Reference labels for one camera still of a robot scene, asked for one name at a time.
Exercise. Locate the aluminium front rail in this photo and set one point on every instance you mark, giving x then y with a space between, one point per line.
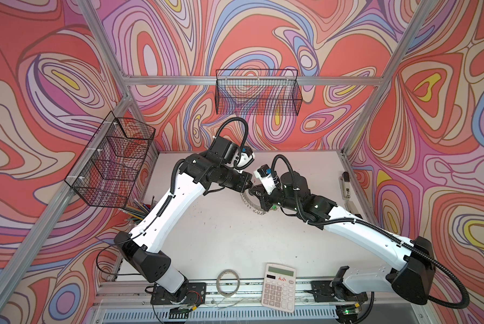
129 302

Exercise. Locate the black wire basket left wall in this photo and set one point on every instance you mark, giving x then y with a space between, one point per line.
112 162

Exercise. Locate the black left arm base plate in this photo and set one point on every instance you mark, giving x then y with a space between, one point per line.
190 293

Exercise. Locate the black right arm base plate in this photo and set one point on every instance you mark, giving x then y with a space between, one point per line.
334 290

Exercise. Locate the clear tape roll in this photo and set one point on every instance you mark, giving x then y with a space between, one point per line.
228 283

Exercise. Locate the white desk calculator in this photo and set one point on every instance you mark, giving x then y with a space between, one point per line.
279 288

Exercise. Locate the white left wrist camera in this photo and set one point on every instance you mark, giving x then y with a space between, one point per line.
244 159

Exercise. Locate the black wire basket wall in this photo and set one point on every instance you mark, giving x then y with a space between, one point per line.
112 162
257 92

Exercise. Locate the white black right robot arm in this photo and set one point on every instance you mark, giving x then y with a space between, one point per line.
409 265

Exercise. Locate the white black remote control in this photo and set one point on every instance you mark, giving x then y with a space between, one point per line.
345 186

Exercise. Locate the black wire basket back wall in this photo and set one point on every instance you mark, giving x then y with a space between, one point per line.
257 92

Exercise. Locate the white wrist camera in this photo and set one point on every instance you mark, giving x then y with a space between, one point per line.
244 159
267 178

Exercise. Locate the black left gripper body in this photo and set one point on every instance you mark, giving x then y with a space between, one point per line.
235 180

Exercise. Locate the red pencil cup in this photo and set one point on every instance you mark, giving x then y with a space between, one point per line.
135 210

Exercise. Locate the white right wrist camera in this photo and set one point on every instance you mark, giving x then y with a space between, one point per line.
267 178

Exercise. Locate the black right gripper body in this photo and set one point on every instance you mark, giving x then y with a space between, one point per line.
277 198

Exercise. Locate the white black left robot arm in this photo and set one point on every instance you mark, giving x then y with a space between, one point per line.
223 164

